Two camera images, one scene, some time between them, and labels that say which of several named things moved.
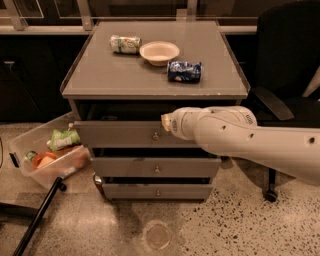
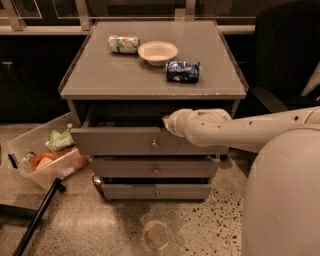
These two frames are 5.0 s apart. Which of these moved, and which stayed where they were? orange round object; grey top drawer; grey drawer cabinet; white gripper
Moved: grey top drawer
Stayed: orange round object; white gripper; grey drawer cabinet
